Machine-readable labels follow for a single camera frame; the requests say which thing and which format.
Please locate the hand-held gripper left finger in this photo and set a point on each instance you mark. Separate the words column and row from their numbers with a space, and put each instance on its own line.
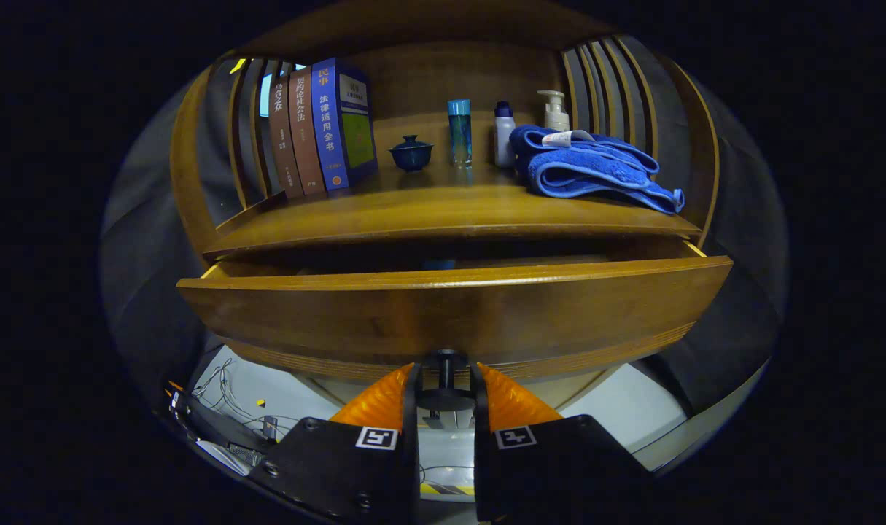
column 411, row 467

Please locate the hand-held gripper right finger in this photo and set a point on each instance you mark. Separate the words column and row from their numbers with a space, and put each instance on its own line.
column 483, row 467

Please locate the black drawer knob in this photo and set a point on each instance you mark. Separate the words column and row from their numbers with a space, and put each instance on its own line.
column 446, row 399

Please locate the wooden drawer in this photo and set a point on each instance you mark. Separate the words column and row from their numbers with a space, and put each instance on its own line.
column 450, row 313

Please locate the blue tube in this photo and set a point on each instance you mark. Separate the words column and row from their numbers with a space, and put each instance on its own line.
column 439, row 264

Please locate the wooden countertop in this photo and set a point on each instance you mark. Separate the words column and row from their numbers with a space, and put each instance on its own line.
column 428, row 208

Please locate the wooden cabinet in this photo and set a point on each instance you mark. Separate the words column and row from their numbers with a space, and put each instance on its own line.
column 442, row 73

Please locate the folded blue towel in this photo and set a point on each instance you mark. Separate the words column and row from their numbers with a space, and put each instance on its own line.
column 581, row 171

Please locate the blue lidded teacup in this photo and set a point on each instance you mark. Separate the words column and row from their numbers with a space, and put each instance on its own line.
column 411, row 154

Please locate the white bottle blue cap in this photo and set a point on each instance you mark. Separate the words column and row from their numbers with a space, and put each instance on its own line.
column 504, row 138

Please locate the tall blue glass bottle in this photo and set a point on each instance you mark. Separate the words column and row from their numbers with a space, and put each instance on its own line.
column 459, row 135

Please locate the blue book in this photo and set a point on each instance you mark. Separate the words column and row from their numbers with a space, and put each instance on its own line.
column 340, row 124

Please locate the reddish brown book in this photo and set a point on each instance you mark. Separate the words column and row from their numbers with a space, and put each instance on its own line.
column 305, row 131

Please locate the dark brown book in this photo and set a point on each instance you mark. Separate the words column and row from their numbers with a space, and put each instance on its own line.
column 284, row 138

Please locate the white pump bottle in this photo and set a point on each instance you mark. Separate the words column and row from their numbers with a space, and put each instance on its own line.
column 556, row 117

